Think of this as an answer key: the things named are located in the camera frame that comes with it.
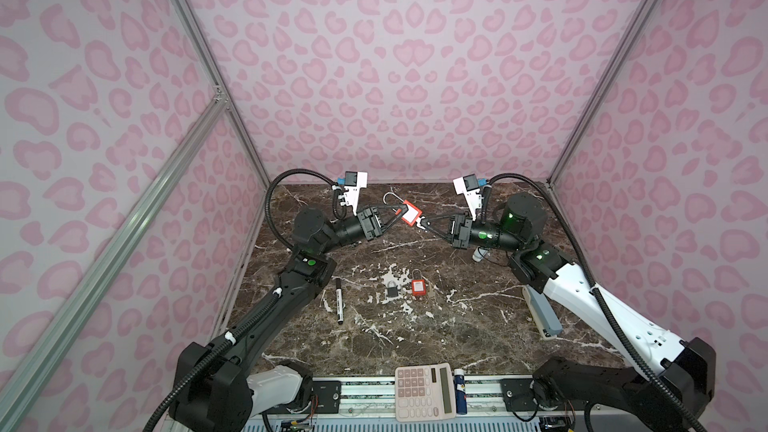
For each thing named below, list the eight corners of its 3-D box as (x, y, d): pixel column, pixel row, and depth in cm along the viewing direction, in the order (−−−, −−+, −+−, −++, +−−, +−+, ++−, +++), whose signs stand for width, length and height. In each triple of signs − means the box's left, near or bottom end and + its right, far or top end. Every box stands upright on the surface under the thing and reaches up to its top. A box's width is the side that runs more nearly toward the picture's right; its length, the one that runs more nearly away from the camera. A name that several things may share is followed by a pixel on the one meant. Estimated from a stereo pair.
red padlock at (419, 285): (412, 295, 92) (412, 292, 91) (411, 271, 97) (411, 268, 96) (426, 295, 92) (427, 292, 91) (425, 271, 97) (425, 268, 96)
